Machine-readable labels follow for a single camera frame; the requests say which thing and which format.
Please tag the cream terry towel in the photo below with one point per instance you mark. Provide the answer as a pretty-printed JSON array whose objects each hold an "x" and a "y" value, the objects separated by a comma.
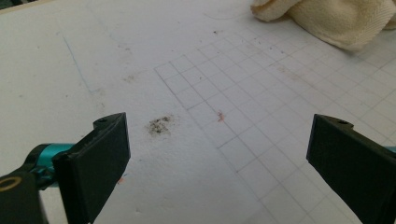
[{"x": 339, "y": 21}]

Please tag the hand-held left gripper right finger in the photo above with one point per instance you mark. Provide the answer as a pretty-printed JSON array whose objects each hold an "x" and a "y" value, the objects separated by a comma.
[{"x": 351, "y": 168}]

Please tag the white grid mat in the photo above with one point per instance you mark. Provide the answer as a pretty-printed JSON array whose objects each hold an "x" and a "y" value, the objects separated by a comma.
[{"x": 193, "y": 174}]

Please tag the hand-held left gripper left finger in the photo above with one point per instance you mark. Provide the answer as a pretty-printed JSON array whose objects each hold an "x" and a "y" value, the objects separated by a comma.
[{"x": 93, "y": 168}]

